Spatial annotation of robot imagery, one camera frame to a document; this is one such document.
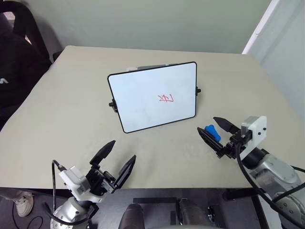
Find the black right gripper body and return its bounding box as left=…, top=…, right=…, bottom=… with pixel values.
left=217, top=129, right=254, bottom=159

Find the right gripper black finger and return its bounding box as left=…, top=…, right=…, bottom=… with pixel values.
left=213, top=116, right=239, bottom=137
left=197, top=127, right=225, bottom=154

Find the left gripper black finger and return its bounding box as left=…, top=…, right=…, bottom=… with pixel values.
left=113, top=155, right=137, bottom=189
left=89, top=140, right=117, bottom=170

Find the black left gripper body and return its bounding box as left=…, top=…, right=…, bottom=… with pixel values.
left=85, top=165, right=120, bottom=195

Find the blue eraser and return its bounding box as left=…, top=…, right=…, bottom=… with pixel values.
left=205, top=124, right=222, bottom=142

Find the dark rounded shape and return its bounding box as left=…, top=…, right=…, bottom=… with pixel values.
left=118, top=203, right=146, bottom=229
left=178, top=198, right=211, bottom=229

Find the white sneaker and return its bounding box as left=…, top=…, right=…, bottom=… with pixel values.
left=15, top=194, right=34, bottom=218

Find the black office chair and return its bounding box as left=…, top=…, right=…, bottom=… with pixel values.
left=0, top=30, right=52, bottom=131
left=0, top=0, right=61, bottom=68

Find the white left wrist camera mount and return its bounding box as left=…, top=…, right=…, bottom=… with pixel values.
left=58, top=165, right=107, bottom=204

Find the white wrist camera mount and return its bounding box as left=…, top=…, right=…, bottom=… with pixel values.
left=239, top=115, right=267, bottom=160
left=58, top=165, right=107, bottom=204

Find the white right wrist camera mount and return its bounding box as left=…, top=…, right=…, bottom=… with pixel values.
left=239, top=115, right=267, bottom=160

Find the black table frame bar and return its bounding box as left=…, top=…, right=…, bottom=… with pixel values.
left=223, top=188, right=262, bottom=201

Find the white whiteboard with black frame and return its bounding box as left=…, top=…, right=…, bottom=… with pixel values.
left=107, top=62, right=198, bottom=134

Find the white door frame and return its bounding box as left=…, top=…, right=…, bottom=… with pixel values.
left=241, top=0, right=282, bottom=56

